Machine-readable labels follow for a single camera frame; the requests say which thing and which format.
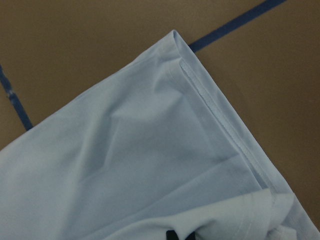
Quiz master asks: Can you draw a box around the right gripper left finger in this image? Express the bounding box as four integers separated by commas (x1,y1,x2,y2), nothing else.
166,230,179,240

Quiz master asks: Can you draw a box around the light blue t-shirt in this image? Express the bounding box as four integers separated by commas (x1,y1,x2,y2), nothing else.
0,30,320,240

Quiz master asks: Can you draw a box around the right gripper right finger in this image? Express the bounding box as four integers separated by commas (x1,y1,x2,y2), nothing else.
186,231,196,240

